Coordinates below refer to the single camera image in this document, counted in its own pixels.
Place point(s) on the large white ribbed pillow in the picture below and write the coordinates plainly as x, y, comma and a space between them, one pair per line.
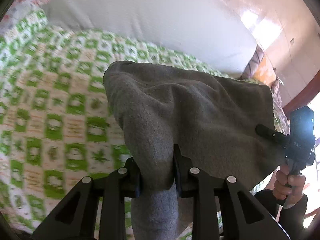
150, 25

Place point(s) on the person's right hand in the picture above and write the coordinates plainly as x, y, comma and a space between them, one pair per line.
295, 187

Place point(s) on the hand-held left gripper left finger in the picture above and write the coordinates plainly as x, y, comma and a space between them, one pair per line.
136, 180

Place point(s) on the person's right forearm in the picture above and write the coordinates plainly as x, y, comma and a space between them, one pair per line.
292, 217

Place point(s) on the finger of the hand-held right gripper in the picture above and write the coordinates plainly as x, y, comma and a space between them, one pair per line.
270, 133

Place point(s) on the green checked blanket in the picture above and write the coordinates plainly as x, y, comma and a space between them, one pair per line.
50, 92

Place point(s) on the wall switch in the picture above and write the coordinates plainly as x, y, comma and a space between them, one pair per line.
292, 41

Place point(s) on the grey towel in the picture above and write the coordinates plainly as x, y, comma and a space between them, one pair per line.
187, 105

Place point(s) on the orange pillow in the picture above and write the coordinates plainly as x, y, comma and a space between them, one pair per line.
265, 72

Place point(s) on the brown wooden door frame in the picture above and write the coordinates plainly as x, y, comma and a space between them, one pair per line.
305, 92

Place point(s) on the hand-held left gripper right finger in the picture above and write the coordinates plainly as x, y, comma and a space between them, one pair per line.
178, 160

